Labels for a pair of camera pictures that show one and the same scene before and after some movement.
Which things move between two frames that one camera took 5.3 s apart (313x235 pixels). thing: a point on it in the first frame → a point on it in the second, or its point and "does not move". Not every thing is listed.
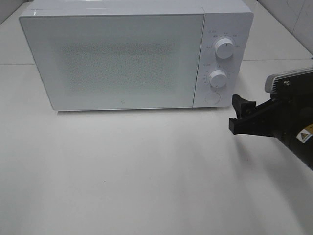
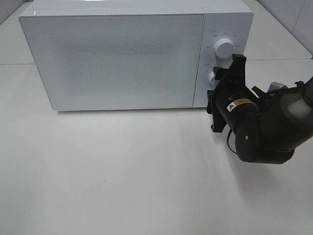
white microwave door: x=86 y=61 does not move
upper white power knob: x=224 y=48 does not move
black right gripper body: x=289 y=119 → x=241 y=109
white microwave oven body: x=126 y=55 does not move
